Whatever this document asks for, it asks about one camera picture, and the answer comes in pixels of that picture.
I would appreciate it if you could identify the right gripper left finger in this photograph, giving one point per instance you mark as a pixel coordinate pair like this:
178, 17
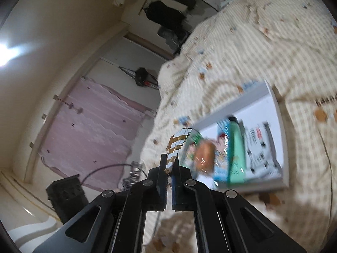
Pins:
157, 193

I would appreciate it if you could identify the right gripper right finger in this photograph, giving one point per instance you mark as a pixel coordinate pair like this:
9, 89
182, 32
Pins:
182, 197

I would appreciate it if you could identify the dark clear snack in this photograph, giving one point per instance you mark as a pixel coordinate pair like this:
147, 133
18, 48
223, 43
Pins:
134, 175

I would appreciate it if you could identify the green snack packet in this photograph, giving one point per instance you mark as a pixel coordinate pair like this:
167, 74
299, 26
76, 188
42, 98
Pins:
191, 147

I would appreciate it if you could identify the blue cartoon girl candy packet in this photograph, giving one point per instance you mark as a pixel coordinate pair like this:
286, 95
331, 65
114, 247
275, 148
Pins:
222, 144

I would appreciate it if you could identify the brown orange biscuit box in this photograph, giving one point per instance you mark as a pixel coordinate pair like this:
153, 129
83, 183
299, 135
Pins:
177, 147

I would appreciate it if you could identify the brown bread bun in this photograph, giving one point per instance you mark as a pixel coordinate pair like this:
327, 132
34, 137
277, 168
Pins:
204, 157

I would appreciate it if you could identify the mint green tube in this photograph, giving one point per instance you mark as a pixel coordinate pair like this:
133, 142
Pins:
236, 154

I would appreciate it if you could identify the black white tissue pack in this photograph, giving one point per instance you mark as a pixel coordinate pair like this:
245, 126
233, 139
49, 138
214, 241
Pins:
260, 153

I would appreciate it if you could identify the pink lace curtain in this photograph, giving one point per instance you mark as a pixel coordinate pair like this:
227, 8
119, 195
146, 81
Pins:
92, 135

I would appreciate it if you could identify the white shallow cardboard box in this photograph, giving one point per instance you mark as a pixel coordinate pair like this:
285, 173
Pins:
256, 105

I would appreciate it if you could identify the black hanging bag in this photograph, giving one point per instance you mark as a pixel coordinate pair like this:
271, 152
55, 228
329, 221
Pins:
141, 77

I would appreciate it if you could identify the black hanging clothes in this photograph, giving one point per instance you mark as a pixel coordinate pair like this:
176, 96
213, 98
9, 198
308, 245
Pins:
170, 15

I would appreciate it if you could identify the cream checkered bed quilt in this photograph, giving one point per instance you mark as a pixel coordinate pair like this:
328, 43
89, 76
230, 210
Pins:
291, 44

